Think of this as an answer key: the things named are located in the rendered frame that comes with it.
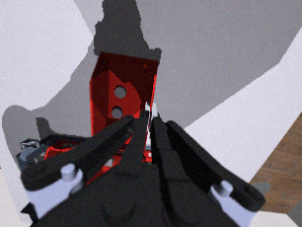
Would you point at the grey steel disc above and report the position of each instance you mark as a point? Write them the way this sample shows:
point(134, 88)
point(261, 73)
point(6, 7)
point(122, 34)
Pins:
point(117, 113)
point(120, 92)

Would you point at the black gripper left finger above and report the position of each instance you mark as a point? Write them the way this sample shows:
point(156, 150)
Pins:
point(51, 180)

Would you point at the red bin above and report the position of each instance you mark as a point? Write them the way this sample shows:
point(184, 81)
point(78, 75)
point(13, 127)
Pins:
point(60, 147)
point(136, 75)
point(118, 155)
point(147, 156)

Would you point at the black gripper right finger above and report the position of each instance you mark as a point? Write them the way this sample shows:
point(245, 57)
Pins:
point(176, 152)

